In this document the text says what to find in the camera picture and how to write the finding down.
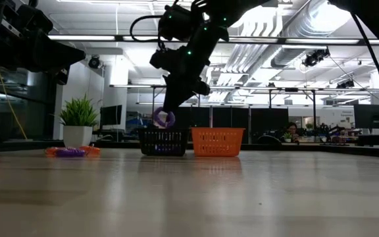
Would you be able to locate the black ceiling-mounted camera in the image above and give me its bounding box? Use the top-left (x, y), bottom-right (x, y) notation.
top-left (302, 47), bottom-right (331, 68)

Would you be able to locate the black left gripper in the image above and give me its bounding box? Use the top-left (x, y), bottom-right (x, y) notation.
top-left (0, 5), bottom-right (87, 86)

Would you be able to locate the person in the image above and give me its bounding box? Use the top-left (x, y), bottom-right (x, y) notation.
top-left (283, 121), bottom-right (301, 143)

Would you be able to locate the black plastic slotted basket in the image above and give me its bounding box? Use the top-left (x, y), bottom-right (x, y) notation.
top-left (137, 127), bottom-right (190, 157)

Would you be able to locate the orange plastic slotted basket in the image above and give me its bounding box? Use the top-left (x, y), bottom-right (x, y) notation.
top-left (190, 126), bottom-right (246, 158)

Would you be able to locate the black aluminium table frame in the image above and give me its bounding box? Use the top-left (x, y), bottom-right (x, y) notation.
top-left (0, 140), bottom-right (379, 159)

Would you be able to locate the purple spring coil keychain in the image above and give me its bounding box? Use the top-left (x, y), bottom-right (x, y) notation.
top-left (55, 147), bottom-right (87, 158)
top-left (153, 144), bottom-right (179, 155)
top-left (152, 106), bottom-right (176, 129)

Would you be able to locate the round black wall fixture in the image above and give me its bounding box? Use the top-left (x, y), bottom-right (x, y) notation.
top-left (88, 55), bottom-right (103, 70)

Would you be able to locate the green plant in white pot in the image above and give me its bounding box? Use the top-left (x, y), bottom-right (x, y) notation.
top-left (59, 94), bottom-right (99, 149)

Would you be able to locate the black computer monitor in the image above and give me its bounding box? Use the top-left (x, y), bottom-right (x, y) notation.
top-left (353, 103), bottom-right (379, 130)
top-left (99, 104), bottom-right (124, 126)

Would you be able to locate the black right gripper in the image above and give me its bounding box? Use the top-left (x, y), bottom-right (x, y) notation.
top-left (149, 41), bottom-right (215, 114)

